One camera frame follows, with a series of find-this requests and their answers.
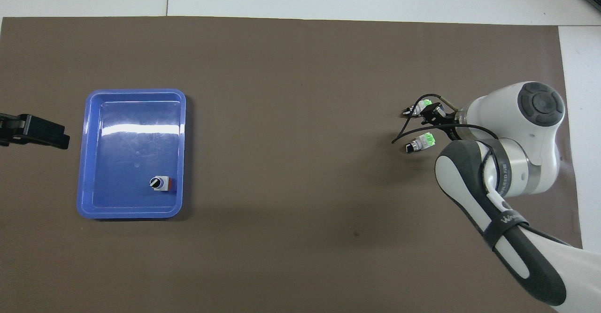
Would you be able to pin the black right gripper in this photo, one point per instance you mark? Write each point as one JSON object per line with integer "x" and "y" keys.
{"x": 451, "y": 124}

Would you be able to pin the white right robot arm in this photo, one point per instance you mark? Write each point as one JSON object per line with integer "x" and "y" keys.
{"x": 540, "y": 130}

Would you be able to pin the blue plastic tray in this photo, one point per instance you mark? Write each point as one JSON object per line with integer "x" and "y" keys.
{"x": 131, "y": 153}

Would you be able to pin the brown table mat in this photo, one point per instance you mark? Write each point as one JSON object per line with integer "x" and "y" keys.
{"x": 281, "y": 69}

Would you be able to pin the switch with red back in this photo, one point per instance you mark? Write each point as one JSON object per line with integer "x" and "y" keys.
{"x": 161, "y": 183}

